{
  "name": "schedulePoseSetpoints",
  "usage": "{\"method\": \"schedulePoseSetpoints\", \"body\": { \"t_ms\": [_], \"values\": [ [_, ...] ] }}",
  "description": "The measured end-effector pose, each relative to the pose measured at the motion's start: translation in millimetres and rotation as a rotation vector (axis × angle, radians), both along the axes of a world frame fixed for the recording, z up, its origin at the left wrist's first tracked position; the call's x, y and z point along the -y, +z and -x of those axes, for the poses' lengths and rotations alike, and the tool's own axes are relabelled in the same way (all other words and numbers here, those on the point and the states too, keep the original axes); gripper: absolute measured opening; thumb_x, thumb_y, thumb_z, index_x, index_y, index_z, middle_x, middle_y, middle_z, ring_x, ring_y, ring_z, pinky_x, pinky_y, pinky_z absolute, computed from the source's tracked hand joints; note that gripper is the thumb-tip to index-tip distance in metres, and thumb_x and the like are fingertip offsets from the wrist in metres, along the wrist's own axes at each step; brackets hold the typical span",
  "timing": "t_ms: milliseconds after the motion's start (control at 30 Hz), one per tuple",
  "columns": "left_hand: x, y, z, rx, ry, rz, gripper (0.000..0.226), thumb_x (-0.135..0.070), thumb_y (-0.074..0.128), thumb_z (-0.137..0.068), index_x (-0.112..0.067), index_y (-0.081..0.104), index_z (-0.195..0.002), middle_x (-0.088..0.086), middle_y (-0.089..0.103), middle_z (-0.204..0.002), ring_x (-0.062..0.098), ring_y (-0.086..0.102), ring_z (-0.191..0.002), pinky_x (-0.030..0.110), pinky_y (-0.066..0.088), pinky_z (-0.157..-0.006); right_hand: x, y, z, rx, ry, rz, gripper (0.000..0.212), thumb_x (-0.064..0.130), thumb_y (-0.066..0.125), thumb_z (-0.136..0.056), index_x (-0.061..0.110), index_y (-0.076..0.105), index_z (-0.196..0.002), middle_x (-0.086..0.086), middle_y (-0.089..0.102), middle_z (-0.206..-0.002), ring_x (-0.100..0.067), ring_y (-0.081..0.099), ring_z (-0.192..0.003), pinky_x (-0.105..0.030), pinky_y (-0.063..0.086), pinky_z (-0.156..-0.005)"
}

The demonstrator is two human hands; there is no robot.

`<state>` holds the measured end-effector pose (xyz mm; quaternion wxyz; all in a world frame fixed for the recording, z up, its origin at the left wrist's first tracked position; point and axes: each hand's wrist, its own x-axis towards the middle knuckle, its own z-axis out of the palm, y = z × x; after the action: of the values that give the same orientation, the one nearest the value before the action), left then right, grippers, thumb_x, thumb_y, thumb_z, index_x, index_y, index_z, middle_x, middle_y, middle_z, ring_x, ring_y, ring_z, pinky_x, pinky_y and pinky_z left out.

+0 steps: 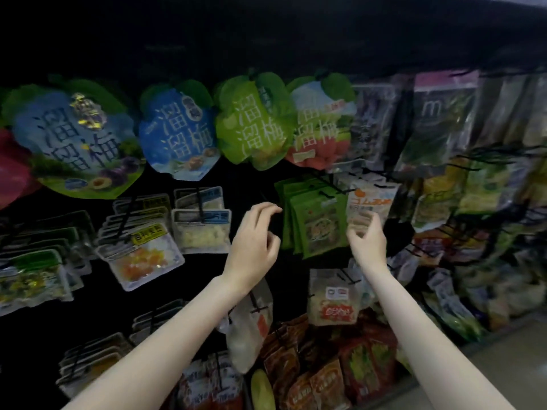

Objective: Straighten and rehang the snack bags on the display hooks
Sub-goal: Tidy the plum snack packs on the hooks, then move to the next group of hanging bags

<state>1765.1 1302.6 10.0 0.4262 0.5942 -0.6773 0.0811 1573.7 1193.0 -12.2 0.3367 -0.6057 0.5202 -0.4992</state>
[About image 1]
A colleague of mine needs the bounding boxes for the row of small clear pouches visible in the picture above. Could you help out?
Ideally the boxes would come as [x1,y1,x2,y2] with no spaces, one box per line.
[55,298,189,398]

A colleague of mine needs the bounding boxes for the green snack pouch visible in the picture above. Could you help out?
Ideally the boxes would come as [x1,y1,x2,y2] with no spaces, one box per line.
[275,175,350,259]

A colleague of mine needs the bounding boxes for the row of pale green pouches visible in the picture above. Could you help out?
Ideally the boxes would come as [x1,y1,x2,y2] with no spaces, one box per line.
[453,222,547,330]

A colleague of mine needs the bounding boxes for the clear yellow-label candy bag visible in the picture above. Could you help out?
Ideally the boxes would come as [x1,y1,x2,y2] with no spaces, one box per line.
[96,222,186,291]

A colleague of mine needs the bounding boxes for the white yellow banana-chip snack bag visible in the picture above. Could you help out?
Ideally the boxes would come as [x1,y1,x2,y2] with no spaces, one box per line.
[412,162,470,233]

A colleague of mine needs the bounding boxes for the person's left hand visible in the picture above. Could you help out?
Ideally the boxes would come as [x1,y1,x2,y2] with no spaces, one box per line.
[222,200,285,296]

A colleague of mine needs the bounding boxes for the white red-label snack bag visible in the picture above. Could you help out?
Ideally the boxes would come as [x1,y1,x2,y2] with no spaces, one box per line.
[308,269,364,327]
[218,277,275,374]

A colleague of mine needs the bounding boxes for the person's left forearm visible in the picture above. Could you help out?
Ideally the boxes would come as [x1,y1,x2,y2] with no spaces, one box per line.
[64,273,249,410]

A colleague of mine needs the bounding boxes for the blue round snack bag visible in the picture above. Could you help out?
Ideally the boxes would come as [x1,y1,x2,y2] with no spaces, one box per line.
[138,79,222,182]
[2,78,148,200]

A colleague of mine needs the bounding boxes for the person's right hand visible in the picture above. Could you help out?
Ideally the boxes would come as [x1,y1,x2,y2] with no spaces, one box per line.
[346,211,390,274]

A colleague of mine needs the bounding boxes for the small pink round snack bag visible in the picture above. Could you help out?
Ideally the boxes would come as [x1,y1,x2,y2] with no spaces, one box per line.
[0,128,39,210]

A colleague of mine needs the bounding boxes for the row of red orange pouches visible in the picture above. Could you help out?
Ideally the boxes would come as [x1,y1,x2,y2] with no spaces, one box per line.
[162,313,398,410]

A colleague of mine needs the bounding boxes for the clear white candy packets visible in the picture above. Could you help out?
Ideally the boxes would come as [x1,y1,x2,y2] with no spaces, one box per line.
[98,185,234,255]

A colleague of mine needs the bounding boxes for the small yellow green pouch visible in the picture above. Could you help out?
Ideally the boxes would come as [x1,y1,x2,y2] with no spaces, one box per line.
[248,368,276,410]

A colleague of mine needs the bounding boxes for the row of small white pouches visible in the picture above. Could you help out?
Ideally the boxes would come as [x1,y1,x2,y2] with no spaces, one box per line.
[346,243,458,306]

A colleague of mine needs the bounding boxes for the colourful fruit candy snack bag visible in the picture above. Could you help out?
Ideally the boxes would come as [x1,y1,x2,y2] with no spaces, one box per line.
[413,228,456,265]

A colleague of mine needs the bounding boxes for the row of white blue pouches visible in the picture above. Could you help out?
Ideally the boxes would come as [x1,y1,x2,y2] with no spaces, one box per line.
[423,269,492,344]

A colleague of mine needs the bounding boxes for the person's right forearm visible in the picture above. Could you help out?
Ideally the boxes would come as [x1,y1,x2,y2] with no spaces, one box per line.
[363,262,518,410]

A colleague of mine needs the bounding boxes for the green yellow-fruit snack bag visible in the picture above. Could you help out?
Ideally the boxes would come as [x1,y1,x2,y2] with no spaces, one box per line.
[457,158,526,216]

